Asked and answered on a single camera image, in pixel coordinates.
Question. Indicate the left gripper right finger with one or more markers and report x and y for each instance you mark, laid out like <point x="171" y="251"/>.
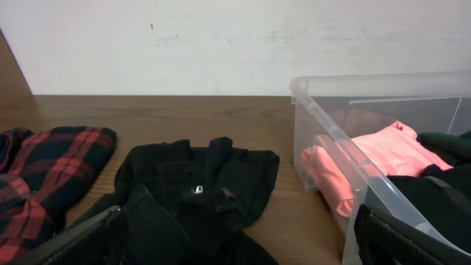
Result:
<point x="384" y="240"/>

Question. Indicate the clear plastic storage bin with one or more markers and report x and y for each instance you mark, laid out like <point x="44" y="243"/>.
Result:
<point x="331" y="111"/>

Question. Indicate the pink shirt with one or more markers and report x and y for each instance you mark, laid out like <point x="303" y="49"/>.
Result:
<point x="394" y="150"/>

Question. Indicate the black garment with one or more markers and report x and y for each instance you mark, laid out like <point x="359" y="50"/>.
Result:
<point x="190" y="205"/>
<point x="443" y="198"/>

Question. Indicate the black crumpled garment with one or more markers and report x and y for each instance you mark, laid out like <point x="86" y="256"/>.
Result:
<point x="190" y="205"/>

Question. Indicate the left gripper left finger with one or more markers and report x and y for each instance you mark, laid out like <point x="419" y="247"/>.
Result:
<point x="100" y="240"/>

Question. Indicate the dark green garment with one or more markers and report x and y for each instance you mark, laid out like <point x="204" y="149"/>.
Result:
<point x="454" y="150"/>

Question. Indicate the red navy plaid shirt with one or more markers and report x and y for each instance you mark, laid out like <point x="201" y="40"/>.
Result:
<point x="42" y="176"/>

